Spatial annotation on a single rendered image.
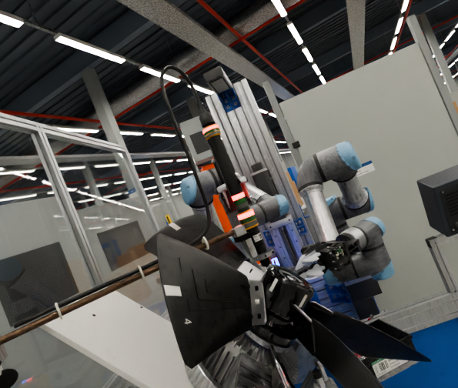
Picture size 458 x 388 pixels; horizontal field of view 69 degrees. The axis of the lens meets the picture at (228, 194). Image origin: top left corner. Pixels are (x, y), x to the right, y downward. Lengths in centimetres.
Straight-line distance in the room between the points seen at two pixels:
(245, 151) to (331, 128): 105
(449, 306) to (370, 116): 173
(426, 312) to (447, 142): 181
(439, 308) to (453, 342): 14
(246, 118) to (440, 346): 132
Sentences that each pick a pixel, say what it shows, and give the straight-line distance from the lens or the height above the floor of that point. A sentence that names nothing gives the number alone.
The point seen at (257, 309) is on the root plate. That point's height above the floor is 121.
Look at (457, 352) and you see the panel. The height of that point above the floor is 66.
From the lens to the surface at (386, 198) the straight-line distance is 281.
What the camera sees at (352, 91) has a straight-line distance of 283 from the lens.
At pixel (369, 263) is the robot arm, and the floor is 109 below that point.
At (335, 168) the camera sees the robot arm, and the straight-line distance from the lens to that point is 129.
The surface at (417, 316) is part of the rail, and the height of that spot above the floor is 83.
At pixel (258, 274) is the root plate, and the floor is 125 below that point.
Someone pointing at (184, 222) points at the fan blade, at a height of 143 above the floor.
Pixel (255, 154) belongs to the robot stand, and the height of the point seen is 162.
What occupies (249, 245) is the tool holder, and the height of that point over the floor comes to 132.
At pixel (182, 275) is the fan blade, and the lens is 58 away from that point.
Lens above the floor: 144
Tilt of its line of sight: 1 degrees up
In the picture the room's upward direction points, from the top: 22 degrees counter-clockwise
